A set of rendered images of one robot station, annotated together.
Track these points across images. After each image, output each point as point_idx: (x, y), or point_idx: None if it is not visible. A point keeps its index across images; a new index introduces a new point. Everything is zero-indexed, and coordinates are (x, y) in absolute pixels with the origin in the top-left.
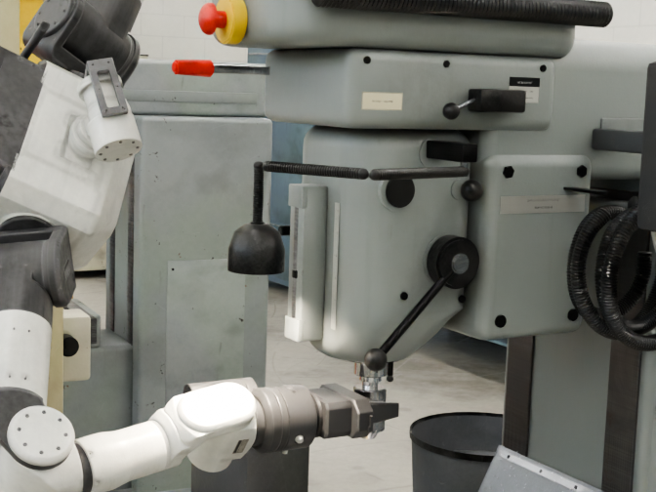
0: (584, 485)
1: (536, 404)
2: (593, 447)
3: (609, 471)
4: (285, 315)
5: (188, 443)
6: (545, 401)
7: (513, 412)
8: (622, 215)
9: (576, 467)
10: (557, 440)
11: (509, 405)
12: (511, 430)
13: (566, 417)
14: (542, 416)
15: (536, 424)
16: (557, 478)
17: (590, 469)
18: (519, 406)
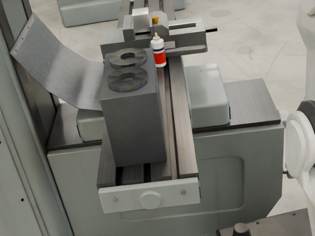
0: (27, 24)
1: (5, 11)
2: (19, 5)
3: (26, 7)
4: None
5: None
6: (5, 5)
7: (5, 26)
8: None
9: (21, 22)
10: (14, 18)
11: (3, 25)
12: (8, 37)
13: (11, 3)
14: (8, 14)
15: (9, 21)
16: (25, 33)
17: (23, 16)
18: (4, 19)
